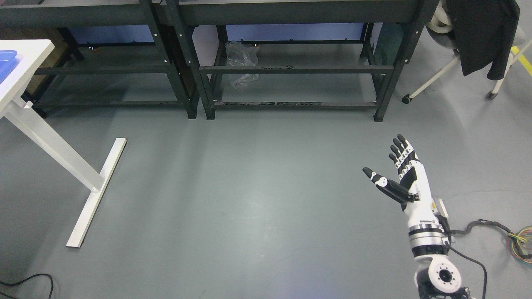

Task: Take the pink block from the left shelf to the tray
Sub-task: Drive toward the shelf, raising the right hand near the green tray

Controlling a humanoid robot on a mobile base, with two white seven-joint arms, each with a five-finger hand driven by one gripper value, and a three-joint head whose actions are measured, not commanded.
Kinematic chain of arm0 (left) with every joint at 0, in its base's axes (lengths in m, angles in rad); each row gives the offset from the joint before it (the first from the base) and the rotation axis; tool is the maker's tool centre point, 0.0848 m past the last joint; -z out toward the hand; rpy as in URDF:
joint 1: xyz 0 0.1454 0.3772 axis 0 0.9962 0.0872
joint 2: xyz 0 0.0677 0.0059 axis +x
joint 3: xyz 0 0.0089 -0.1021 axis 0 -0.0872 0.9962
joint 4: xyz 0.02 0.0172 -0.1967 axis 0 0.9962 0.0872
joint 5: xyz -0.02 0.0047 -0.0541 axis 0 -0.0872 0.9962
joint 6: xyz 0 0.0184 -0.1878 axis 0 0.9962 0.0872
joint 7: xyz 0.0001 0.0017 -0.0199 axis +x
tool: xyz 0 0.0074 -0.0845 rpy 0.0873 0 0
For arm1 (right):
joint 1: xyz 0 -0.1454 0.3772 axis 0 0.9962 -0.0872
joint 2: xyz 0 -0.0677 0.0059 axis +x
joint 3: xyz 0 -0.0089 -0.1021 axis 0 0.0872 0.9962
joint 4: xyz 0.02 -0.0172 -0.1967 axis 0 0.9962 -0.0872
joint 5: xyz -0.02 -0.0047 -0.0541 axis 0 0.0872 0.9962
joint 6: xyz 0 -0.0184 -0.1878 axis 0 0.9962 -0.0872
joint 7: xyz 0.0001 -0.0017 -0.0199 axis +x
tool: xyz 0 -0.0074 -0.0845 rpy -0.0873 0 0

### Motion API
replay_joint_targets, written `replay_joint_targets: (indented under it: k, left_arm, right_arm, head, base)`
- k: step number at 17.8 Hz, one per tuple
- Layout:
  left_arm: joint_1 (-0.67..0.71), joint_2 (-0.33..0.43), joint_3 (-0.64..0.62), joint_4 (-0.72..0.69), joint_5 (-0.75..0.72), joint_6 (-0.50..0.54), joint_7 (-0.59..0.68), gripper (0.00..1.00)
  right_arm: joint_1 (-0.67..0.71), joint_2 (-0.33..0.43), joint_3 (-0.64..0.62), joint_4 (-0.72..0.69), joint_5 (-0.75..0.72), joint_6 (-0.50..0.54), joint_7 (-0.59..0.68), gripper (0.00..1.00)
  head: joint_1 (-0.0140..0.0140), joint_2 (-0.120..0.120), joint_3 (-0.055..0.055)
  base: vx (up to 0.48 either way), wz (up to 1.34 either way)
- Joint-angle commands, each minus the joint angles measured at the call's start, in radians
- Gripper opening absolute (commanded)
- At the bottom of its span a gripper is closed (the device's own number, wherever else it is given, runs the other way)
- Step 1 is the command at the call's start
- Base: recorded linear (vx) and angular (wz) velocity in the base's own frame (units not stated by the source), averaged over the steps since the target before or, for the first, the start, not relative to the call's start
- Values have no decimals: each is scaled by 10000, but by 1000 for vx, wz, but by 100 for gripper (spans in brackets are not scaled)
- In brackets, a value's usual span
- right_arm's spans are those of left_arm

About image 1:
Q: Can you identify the black metal shelf rack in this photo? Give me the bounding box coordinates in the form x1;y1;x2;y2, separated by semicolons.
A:
165;0;438;122

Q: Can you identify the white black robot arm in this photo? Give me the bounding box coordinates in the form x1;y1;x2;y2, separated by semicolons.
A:
409;223;471;299

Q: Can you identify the black jacket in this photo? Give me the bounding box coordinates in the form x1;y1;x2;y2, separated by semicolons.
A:
445;0;520;80

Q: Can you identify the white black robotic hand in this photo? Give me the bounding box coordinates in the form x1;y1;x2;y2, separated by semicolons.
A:
363;134;440;228

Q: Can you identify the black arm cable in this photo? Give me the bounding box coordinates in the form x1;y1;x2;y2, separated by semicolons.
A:
441;216;520;299

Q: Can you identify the coloured wire bundle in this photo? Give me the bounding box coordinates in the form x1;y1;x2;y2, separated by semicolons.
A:
507;225;532;260

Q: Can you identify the clear plastic bag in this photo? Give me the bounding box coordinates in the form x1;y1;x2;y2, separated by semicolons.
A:
225;41;260;91

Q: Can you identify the blue plastic tray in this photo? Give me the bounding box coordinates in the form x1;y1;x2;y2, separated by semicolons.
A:
0;50;18;84

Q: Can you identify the white table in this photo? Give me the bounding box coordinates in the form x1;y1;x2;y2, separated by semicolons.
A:
1;39;127;248

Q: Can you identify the black floor cable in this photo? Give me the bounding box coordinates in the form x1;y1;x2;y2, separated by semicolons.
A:
0;273;54;299

